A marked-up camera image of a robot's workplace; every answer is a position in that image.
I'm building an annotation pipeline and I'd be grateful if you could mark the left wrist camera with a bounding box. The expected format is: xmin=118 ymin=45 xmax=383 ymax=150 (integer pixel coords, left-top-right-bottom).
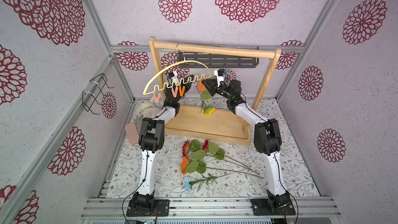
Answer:
xmin=167 ymin=71 xmax=180 ymax=87

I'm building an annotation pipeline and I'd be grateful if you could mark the orange clothespin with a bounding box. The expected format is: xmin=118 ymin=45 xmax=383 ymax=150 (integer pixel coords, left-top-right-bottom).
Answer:
xmin=178 ymin=85 xmax=186 ymax=97
xmin=199 ymin=81 xmax=206 ymax=92

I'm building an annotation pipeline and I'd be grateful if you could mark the red artificial flower left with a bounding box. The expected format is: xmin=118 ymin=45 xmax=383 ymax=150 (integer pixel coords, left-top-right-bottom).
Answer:
xmin=182 ymin=140 xmax=202 ymax=157

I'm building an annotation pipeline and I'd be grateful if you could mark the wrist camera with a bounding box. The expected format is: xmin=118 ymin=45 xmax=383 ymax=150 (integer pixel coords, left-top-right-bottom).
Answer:
xmin=167 ymin=71 xmax=180 ymax=87
xmin=214 ymin=68 xmax=227 ymax=87

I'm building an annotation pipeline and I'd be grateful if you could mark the black wire wall rack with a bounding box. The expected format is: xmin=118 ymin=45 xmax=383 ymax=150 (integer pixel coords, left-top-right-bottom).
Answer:
xmin=81 ymin=73 xmax=114 ymax=115

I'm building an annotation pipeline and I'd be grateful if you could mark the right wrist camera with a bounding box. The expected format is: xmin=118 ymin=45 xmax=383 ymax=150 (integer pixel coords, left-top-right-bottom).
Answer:
xmin=214 ymin=68 xmax=227 ymax=87

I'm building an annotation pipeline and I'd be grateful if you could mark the white plush toy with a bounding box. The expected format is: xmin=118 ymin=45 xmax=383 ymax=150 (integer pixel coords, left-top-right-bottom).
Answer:
xmin=136 ymin=96 xmax=162 ymax=119

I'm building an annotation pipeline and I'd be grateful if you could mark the yellow artificial flower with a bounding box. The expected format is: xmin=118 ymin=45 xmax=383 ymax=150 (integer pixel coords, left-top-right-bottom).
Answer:
xmin=200 ymin=90 xmax=216 ymax=116

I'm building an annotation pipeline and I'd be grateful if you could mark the wooden clothes rack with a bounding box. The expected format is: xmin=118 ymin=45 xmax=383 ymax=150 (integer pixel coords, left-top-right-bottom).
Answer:
xmin=145 ymin=36 xmax=282 ymax=145

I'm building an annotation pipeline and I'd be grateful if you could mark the blue artificial flower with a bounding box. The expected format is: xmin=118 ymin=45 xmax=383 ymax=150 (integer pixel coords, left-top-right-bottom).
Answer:
xmin=182 ymin=173 xmax=231 ymax=192

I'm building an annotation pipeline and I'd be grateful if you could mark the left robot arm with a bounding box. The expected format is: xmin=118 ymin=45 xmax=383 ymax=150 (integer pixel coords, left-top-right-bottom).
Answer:
xmin=130 ymin=75 xmax=194 ymax=211

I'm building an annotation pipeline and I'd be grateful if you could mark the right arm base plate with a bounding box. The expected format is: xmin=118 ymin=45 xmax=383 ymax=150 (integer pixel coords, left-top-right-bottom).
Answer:
xmin=250 ymin=198 xmax=296 ymax=216

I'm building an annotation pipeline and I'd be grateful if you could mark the pink block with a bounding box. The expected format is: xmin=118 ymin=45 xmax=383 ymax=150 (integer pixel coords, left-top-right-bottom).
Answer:
xmin=125 ymin=122 xmax=140 ymax=146

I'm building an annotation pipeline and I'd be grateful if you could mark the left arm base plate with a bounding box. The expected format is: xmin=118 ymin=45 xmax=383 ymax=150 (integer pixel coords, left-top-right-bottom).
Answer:
xmin=126 ymin=200 xmax=170 ymax=217

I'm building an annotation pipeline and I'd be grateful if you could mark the yellow wavy clothes hanger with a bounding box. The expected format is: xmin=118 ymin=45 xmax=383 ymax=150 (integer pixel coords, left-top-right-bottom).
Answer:
xmin=142 ymin=43 xmax=212 ymax=95

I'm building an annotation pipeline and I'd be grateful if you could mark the orange artificial flower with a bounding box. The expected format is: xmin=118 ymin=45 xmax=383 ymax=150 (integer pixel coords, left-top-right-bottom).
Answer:
xmin=181 ymin=157 xmax=263 ymax=178

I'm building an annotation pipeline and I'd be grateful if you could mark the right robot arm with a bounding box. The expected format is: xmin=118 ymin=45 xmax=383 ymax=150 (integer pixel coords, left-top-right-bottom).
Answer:
xmin=202 ymin=79 xmax=293 ymax=213

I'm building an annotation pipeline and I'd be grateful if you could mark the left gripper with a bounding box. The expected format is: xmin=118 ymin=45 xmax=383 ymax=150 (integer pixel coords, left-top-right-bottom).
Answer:
xmin=176 ymin=74 xmax=194 ymax=103

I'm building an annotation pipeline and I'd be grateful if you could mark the red artificial flower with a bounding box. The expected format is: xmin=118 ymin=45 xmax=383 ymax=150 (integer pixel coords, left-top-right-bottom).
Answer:
xmin=182 ymin=140 xmax=202 ymax=157
xmin=202 ymin=140 xmax=259 ymax=174

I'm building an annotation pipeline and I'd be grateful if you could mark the aluminium front rail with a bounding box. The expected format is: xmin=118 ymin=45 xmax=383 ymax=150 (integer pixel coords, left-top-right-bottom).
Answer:
xmin=80 ymin=197 xmax=342 ymax=220

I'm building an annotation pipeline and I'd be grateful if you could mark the red artificial flower right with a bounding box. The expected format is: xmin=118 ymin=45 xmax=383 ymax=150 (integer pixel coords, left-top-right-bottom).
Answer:
xmin=202 ymin=140 xmax=259 ymax=174

